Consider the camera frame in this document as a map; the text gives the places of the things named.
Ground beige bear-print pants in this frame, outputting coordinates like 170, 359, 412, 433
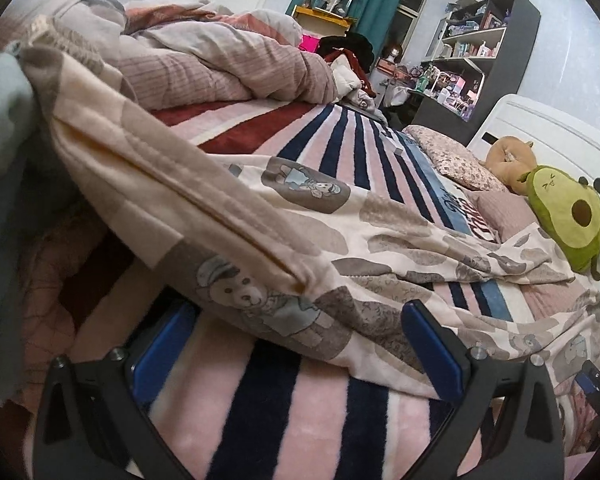
19, 16, 600, 396

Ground striped pink navy blanket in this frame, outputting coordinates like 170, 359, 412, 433
19, 98, 600, 480

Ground green avocado plush toy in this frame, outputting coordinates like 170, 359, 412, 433
518, 165, 600, 281

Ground plain pink pillow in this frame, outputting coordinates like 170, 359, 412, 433
469, 191, 538, 242

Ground tan plush toy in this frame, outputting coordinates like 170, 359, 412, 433
484, 136, 538, 195

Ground white bed headboard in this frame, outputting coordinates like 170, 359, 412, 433
468, 94, 600, 194

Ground floral pink pillow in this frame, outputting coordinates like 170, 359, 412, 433
403, 125, 507, 192

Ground light blue cloth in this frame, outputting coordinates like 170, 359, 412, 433
0, 52, 40, 405

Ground dark grey bookshelf unit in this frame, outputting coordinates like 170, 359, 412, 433
411, 0, 541, 145

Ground pink striped crumpled duvet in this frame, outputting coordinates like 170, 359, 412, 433
0, 0, 337, 110

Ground pile of dark clothes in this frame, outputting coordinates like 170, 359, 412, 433
315, 32, 376, 98

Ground bright pink bag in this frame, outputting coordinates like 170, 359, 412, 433
298, 34, 320, 53

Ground yellow small shelf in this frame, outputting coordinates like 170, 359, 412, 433
292, 6, 355, 38

